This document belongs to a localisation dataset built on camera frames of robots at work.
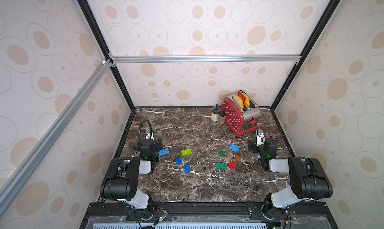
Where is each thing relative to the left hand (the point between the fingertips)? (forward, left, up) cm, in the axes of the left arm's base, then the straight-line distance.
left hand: (153, 136), depth 93 cm
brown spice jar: (+16, -45, -1) cm, 48 cm away
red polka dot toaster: (+13, -56, +8) cm, 58 cm away
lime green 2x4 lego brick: (-8, -20, -7) cm, 22 cm away
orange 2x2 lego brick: (-11, -52, -6) cm, 54 cm away
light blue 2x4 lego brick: (-7, -6, -7) cm, 12 cm away
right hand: (0, -65, -2) cm, 65 cm away
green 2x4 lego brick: (-16, -42, -7) cm, 46 cm away
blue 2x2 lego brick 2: (-19, -22, -5) cm, 29 cm away
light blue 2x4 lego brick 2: (-4, -51, -7) cm, 52 cm away
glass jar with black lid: (+21, -40, +2) cm, 45 cm away
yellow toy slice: (+19, -59, +13) cm, 63 cm away
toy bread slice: (+20, -54, +11) cm, 58 cm away
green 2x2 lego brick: (-8, -43, -7) cm, 44 cm away
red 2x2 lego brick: (-17, -47, -4) cm, 50 cm away
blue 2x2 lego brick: (-13, -16, -7) cm, 22 cm away
